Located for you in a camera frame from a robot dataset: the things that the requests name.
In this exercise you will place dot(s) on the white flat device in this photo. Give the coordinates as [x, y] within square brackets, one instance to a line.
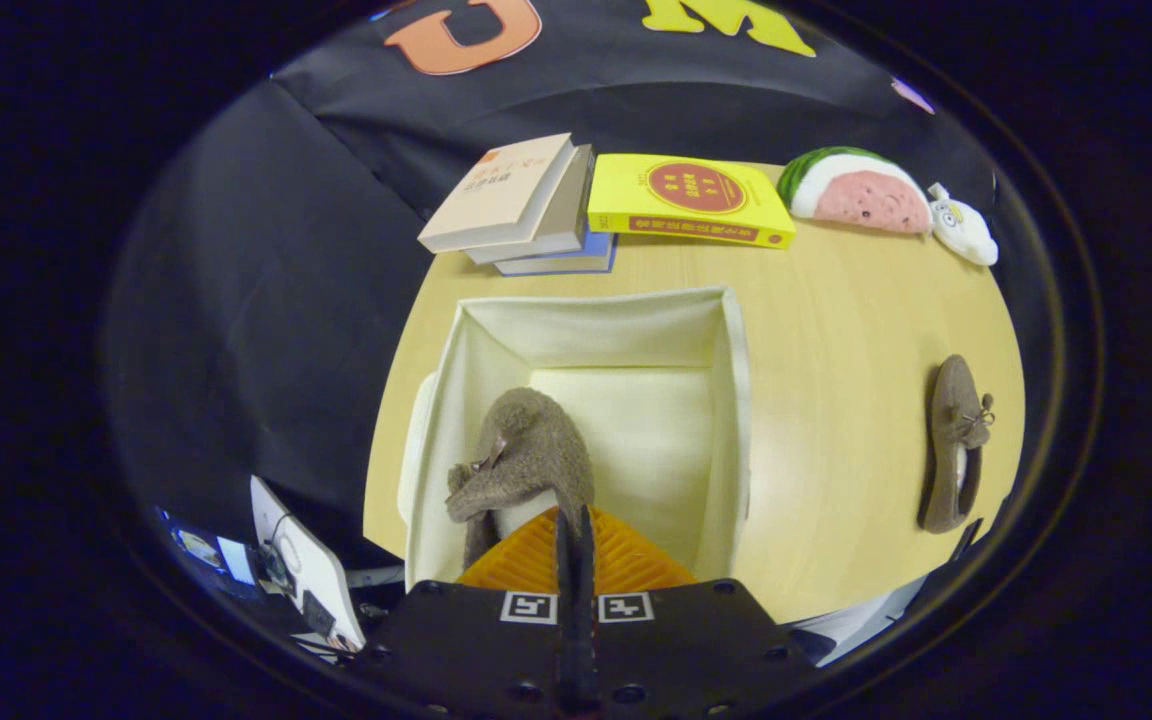
[311, 570]

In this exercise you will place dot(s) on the watermelon slice plush toy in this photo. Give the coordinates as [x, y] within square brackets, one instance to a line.
[861, 195]

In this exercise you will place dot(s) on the blue printed box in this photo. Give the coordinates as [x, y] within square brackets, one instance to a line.
[211, 550]

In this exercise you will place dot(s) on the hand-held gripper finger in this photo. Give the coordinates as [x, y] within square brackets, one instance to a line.
[588, 570]
[563, 560]

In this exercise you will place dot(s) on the beige fabric storage box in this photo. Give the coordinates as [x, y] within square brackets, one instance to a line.
[636, 420]

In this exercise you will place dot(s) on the brown fuzzy shoe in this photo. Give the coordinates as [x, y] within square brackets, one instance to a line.
[951, 400]
[531, 440]

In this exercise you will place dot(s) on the beige book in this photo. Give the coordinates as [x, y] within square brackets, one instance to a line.
[496, 195]

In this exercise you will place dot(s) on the white plush toy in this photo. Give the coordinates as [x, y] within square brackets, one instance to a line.
[966, 235]

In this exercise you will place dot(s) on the black plastic block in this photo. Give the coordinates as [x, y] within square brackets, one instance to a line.
[966, 540]

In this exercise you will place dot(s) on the yellow book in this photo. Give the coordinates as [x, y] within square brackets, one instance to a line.
[686, 195]

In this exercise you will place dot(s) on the blue book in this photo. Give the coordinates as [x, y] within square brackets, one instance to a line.
[556, 266]

